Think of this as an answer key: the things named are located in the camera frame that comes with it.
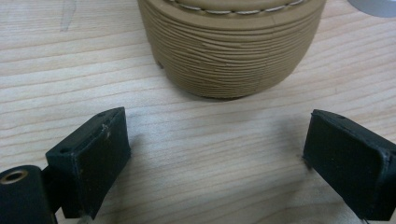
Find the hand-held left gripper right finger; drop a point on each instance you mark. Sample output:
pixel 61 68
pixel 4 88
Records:
pixel 351 161

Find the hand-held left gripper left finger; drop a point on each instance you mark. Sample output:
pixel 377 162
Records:
pixel 93 161

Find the tan leather shoe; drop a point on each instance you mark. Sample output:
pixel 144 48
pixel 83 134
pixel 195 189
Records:
pixel 230 53

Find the white shoe rack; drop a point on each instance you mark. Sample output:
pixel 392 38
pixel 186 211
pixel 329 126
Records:
pixel 373 7

